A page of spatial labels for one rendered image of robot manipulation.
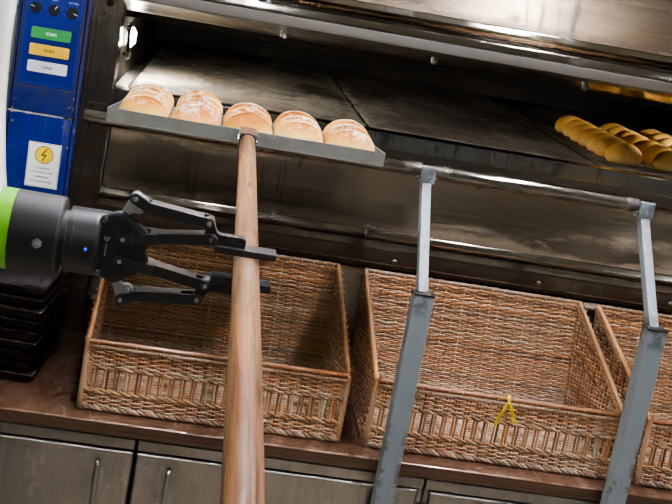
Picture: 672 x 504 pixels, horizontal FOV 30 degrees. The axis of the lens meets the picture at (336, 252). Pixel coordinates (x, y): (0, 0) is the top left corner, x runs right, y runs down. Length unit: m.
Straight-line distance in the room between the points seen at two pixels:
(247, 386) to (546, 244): 2.15
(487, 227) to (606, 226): 0.30
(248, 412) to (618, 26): 2.24
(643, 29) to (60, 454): 1.65
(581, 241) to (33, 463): 1.40
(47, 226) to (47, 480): 1.31
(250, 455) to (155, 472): 1.75
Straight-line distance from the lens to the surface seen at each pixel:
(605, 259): 3.15
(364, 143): 2.50
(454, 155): 3.03
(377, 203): 3.03
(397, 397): 2.52
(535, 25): 3.02
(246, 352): 1.09
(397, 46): 2.84
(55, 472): 2.65
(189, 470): 2.62
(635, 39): 3.09
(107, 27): 2.97
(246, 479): 0.84
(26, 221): 1.41
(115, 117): 2.48
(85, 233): 1.41
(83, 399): 2.63
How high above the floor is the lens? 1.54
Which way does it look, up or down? 13 degrees down
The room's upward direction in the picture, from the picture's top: 10 degrees clockwise
